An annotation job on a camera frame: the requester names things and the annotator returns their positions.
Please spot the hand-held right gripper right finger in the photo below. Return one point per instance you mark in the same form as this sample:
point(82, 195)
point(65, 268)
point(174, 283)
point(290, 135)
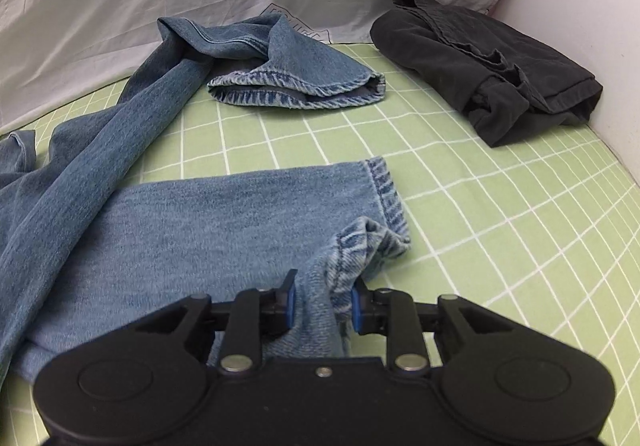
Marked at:
point(356, 311)

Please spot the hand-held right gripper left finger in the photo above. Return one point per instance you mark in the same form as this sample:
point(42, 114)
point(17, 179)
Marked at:
point(289, 302)

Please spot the blue denim jeans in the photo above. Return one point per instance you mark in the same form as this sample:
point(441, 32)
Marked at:
point(175, 226)

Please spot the dark grey folded pants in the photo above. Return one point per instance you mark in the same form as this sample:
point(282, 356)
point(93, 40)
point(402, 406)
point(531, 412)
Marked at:
point(450, 55)

